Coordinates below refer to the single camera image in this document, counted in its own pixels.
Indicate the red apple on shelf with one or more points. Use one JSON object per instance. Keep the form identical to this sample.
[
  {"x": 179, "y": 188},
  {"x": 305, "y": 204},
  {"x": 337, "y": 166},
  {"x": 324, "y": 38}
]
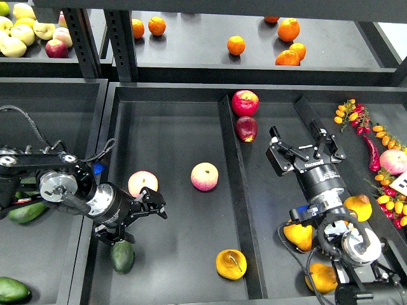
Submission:
[{"x": 56, "y": 49}]

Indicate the black centre bin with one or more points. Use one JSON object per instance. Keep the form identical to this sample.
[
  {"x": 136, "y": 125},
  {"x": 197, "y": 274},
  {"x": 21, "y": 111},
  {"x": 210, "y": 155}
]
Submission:
[{"x": 168, "y": 129}]

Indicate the green avocado lower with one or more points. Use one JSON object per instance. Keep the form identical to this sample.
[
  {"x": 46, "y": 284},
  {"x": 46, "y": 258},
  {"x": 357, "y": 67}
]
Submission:
[{"x": 27, "y": 214}]

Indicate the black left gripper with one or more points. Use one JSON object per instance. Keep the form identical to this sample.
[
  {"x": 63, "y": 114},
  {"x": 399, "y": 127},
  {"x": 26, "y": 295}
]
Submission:
[{"x": 114, "y": 209}]

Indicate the pink apple centre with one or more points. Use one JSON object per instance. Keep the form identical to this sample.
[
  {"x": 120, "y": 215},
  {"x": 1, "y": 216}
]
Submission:
[{"x": 204, "y": 176}]

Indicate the pink apple right bin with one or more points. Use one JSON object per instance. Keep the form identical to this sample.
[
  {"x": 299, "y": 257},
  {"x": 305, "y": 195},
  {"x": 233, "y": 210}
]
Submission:
[{"x": 393, "y": 161}]

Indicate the yellow pear bottom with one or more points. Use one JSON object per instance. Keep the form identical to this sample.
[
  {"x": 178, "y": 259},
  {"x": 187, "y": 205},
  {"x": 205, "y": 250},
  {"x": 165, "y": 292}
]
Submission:
[{"x": 324, "y": 277}]

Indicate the orange centre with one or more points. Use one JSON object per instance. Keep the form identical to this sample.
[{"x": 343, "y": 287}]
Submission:
[{"x": 236, "y": 45}]

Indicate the large orange right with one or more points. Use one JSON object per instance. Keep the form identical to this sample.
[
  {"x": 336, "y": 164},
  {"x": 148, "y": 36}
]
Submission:
[{"x": 289, "y": 29}]

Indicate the white label card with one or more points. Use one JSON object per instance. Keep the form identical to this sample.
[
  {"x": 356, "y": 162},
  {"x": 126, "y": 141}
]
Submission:
[{"x": 400, "y": 184}]

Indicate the pale yellow apple front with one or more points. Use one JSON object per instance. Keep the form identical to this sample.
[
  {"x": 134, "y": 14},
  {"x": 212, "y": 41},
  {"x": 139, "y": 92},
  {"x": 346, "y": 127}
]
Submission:
[{"x": 13, "y": 47}]

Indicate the cherry tomato bunch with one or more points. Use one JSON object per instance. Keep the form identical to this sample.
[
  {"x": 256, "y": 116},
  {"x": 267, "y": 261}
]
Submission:
[
  {"x": 392, "y": 202},
  {"x": 356, "y": 115}
]

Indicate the black shelf upright right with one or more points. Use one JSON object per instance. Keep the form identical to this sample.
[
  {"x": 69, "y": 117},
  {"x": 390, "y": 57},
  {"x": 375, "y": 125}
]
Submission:
[{"x": 120, "y": 32}]

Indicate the pink apple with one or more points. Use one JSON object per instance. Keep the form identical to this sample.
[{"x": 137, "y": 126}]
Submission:
[
  {"x": 204, "y": 176},
  {"x": 141, "y": 179}
]

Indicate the green avocado bottom left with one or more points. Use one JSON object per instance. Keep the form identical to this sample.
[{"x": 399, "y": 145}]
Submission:
[{"x": 13, "y": 291}]

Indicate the pale peach on shelf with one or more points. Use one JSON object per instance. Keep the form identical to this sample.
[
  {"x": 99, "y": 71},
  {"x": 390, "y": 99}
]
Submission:
[{"x": 62, "y": 34}]

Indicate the red chili pepper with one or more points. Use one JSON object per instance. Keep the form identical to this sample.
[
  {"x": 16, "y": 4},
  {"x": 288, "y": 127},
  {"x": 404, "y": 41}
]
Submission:
[{"x": 374, "y": 158}]

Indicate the cherry tomato bunch lower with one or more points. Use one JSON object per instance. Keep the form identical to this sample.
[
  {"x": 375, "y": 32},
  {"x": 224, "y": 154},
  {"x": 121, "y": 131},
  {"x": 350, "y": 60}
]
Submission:
[{"x": 392, "y": 202}]

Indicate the orange tomato bunch middle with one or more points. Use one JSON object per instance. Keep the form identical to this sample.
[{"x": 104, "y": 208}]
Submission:
[{"x": 389, "y": 140}]

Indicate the orange lower right front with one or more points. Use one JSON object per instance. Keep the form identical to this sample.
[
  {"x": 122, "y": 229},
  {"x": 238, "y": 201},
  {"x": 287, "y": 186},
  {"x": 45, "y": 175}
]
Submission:
[{"x": 288, "y": 57}]

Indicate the yellow pear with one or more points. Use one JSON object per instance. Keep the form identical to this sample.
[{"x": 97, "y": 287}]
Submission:
[
  {"x": 361, "y": 205},
  {"x": 300, "y": 236},
  {"x": 231, "y": 264},
  {"x": 324, "y": 277}
]

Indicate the black shelf upright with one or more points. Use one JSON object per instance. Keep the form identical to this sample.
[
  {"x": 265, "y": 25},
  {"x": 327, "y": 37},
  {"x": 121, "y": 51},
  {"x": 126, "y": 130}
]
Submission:
[
  {"x": 120, "y": 32},
  {"x": 78, "y": 23}
]

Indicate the black bin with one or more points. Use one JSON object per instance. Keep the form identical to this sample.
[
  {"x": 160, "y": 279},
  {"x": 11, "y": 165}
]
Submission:
[
  {"x": 49, "y": 255},
  {"x": 168, "y": 129}
]

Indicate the dark red apple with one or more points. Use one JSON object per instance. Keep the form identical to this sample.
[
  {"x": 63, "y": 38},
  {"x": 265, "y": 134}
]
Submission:
[{"x": 246, "y": 129}]

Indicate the orange lower right back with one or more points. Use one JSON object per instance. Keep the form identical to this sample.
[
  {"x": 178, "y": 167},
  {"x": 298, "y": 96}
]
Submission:
[{"x": 300, "y": 49}]

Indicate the bright red apple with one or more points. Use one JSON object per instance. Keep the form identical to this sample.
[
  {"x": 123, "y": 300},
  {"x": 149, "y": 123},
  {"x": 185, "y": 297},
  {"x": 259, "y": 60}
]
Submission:
[{"x": 244, "y": 103}]

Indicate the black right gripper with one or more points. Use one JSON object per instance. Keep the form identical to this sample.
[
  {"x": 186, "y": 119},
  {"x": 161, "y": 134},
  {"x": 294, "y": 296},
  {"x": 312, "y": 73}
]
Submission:
[{"x": 317, "y": 176}]

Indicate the black shelf upright left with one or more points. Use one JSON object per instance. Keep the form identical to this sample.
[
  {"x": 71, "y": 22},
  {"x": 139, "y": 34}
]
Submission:
[{"x": 78, "y": 23}]

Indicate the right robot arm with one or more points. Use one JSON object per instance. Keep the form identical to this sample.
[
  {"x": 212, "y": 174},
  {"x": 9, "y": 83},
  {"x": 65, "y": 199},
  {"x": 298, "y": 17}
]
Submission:
[{"x": 353, "y": 248}]

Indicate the pink apple left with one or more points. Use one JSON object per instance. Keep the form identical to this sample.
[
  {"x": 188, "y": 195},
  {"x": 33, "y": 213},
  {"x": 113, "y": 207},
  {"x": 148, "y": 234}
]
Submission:
[{"x": 141, "y": 179}]

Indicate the orange far left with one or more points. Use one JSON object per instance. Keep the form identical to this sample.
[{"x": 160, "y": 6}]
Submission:
[{"x": 137, "y": 28}]

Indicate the green avocado middle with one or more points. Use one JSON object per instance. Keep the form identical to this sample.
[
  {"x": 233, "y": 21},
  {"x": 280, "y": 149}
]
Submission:
[{"x": 28, "y": 180}]

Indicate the orange top edge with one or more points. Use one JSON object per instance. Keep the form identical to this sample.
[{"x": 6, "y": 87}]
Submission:
[{"x": 271, "y": 20}]

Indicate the cherry tomato bunch upper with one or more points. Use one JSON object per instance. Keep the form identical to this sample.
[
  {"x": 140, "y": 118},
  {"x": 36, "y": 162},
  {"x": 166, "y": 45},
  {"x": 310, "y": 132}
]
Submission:
[{"x": 356, "y": 115}]

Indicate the dark green avocado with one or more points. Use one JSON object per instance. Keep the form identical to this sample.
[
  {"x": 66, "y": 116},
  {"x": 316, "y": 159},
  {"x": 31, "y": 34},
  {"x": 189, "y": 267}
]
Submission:
[{"x": 122, "y": 256}]

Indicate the black left bin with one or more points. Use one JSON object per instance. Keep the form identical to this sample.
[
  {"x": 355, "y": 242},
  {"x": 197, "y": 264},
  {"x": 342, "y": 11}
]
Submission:
[{"x": 49, "y": 255}]

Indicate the black upper shelf tray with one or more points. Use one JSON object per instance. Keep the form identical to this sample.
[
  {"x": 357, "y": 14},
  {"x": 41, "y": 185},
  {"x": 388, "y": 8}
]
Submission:
[{"x": 193, "y": 49}]

